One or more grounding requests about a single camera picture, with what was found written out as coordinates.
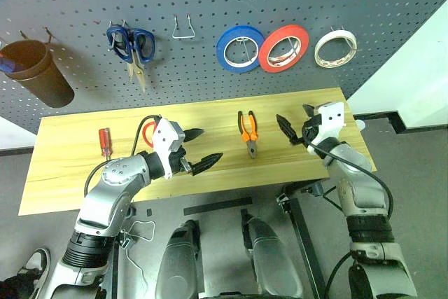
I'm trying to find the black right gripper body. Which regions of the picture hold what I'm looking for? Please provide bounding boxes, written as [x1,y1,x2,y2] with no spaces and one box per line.
[296,115,322,148]

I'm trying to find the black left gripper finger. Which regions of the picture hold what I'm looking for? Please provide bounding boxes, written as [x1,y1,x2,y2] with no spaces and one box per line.
[190,152,225,177]
[184,127,205,144]

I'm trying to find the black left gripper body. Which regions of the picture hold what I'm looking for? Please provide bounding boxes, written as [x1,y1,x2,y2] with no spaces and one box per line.
[169,147,194,176]

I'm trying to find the orange and black pliers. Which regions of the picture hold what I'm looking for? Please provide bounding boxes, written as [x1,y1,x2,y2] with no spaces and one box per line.
[237,110,260,160]

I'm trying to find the red handled scissors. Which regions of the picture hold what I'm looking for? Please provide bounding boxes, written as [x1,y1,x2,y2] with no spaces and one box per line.
[142,121,158,148]

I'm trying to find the red handled screwdriver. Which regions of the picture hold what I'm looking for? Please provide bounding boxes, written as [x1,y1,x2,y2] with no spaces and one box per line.
[99,127,113,158]

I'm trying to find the long black floor tape strip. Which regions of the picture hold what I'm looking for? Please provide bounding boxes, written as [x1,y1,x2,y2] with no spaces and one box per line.
[183,196,253,216]

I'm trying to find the white tape roll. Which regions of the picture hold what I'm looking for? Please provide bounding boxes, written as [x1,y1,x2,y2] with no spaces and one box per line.
[314,30,358,69]

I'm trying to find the narrow black floor tape strip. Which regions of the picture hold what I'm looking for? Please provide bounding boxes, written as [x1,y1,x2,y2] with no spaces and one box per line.
[240,209,250,244]

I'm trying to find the red tape roll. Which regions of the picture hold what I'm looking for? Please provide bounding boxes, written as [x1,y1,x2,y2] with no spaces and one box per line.
[258,25,310,74]

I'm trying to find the blue tape roll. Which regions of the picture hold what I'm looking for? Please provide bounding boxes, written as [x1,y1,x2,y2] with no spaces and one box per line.
[216,25,265,74]

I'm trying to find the brown plastic cup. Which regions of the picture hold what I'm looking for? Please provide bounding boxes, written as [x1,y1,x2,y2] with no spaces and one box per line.
[0,39,76,109]

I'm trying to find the black and white sneaker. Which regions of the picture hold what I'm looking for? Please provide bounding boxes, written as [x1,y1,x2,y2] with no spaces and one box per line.
[15,247,52,299]

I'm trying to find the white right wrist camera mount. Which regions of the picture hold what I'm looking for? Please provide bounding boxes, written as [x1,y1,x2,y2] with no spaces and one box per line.
[316,101,348,146]

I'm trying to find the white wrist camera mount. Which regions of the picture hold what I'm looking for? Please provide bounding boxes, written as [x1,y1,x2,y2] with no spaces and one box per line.
[153,118,186,181]
[316,101,348,146]

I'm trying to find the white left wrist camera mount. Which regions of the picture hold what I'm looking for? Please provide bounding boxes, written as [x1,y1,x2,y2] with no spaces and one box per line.
[153,118,186,181]

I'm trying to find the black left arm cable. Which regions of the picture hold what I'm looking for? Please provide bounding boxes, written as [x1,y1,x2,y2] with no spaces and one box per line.
[83,115,164,198]

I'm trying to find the thin white wire loop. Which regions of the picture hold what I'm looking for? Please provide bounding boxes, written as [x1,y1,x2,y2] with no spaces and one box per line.
[124,220,156,293]

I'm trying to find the blue handled scissors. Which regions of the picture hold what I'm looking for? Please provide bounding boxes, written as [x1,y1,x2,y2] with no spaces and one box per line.
[106,24,156,93]

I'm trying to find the black metal table frame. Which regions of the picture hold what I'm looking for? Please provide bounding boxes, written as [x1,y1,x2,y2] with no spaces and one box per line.
[276,179,328,299]

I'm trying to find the silver wire pegboard hook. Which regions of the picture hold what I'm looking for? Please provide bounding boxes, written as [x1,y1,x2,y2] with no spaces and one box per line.
[171,14,196,39]

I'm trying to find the blue handled screwdriver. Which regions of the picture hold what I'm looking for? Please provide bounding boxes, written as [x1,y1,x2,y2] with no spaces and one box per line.
[0,56,25,74]

